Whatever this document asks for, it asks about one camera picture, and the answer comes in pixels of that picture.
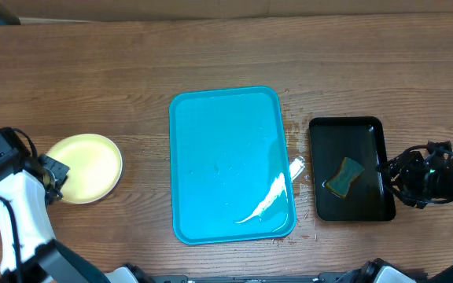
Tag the black water tray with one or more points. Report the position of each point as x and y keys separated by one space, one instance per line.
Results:
x=361 y=139

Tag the yellow-green sponge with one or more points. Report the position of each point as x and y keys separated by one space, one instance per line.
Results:
x=340 y=183

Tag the yellow-green plastic plate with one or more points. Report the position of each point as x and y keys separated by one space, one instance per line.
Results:
x=95 y=166

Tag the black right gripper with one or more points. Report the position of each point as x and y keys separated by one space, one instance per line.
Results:
x=402 y=168

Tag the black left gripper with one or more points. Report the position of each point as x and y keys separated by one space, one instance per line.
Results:
x=60 y=170

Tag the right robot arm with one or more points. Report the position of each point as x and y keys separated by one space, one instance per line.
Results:
x=422 y=175

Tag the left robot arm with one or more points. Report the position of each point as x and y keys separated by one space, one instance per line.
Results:
x=30 y=250

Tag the teal plastic tray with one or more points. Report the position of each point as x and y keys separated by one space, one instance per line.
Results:
x=230 y=170

